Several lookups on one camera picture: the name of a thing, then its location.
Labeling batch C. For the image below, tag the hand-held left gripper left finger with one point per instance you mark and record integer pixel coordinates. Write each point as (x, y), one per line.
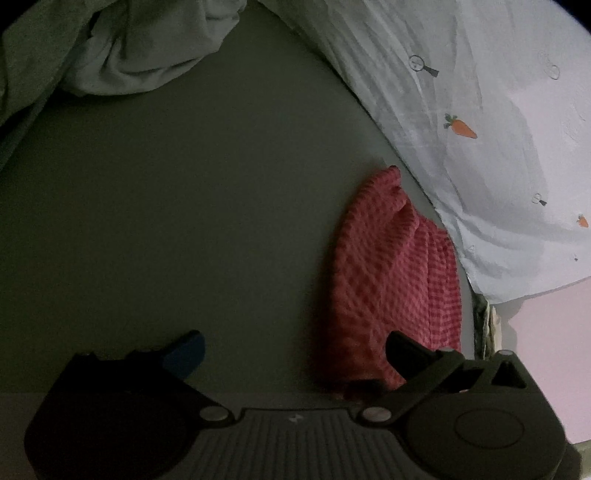
(187, 353)

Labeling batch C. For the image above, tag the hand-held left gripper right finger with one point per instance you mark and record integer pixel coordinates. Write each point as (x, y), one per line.
(400, 347)

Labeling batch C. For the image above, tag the red checkered cloth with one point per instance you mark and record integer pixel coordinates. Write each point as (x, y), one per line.
(392, 277)

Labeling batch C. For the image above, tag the grey bed sheet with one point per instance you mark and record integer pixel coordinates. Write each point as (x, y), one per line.
(184, 230)

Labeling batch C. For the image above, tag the pink sheet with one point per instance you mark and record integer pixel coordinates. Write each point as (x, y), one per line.
(551, 360)

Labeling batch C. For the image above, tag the carrot print white blanket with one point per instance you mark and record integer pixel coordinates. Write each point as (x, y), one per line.
(461, 115)

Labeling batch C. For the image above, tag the grey crumpled blanket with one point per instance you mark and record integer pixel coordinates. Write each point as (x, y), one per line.
(111, 46)

